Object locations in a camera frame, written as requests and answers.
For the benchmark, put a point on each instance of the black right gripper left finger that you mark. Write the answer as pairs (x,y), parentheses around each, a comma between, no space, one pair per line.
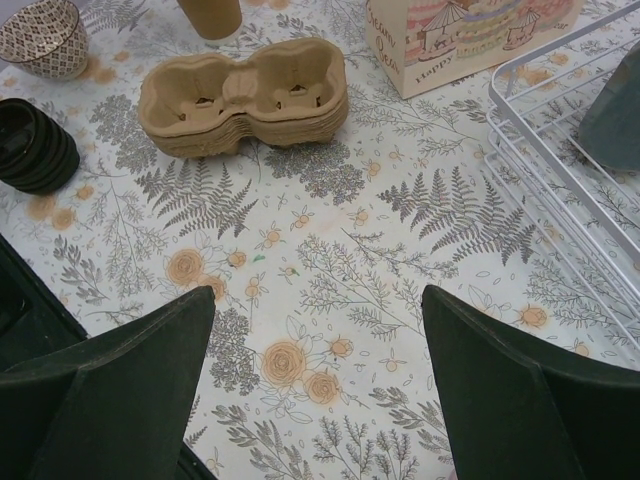
(114,406)

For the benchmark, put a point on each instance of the white wire dish rack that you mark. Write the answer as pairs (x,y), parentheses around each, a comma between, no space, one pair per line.
(586,214)

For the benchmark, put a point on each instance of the stack of brown paper cups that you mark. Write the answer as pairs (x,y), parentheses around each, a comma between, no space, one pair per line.
(213,19)

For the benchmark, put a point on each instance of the printed kraft paper bag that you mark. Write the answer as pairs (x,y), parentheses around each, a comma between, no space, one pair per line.
(424,44)

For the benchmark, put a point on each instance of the dark teal ceramic cup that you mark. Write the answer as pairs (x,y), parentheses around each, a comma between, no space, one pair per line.
(609,131)

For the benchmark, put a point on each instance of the stack of black cup lids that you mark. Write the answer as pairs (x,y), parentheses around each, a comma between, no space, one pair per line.
(38,156)

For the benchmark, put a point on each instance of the floral paper table mat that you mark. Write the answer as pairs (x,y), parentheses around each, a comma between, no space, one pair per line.
(318,367)

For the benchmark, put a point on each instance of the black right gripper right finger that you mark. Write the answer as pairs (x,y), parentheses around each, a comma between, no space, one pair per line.
(518,407)

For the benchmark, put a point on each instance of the patterned ceramic bowl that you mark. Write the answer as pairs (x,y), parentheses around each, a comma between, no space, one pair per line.
(46,39)

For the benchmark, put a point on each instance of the stacked brown pulp cup carriers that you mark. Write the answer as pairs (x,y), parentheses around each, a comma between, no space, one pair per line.
(287,93)

